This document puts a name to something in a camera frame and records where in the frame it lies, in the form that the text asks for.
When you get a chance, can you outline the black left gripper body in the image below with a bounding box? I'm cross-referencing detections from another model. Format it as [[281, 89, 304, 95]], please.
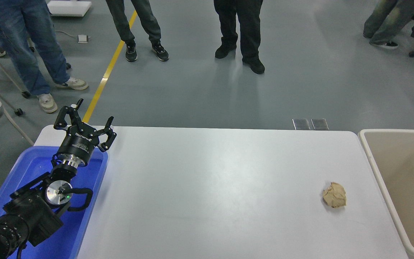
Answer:
[[56, 125, 100, 165]]

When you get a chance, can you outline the crumpled tan paper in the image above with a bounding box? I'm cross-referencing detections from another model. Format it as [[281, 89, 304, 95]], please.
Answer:
[[322, 182, 347, 208]]

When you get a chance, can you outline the blue plastic tray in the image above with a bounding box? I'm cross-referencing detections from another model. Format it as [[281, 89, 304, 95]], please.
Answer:
[[0, 145, 109, 259]]

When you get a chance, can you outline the person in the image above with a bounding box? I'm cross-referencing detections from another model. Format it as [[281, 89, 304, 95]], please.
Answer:
[[0, 0, 89, 114], [105, 0, 170, 62], [213, 0, 266, 75], [363, 0, 414, 50]]

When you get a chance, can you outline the white flat floor board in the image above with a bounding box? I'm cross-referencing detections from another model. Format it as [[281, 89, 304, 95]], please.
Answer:
[[47, 0, 92, 17]]

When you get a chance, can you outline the metal floor plate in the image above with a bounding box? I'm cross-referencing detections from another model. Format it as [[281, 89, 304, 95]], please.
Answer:
[[311, 118, 330, 131], [292, 118, 311, 131]]

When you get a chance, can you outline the large pale bin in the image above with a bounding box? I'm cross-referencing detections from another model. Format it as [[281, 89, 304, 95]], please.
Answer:
[[358, 129, 414, 259]]

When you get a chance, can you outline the grey rolling frame with castors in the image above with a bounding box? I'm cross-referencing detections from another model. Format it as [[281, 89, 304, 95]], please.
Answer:
[[0, 49, 72, 116]]

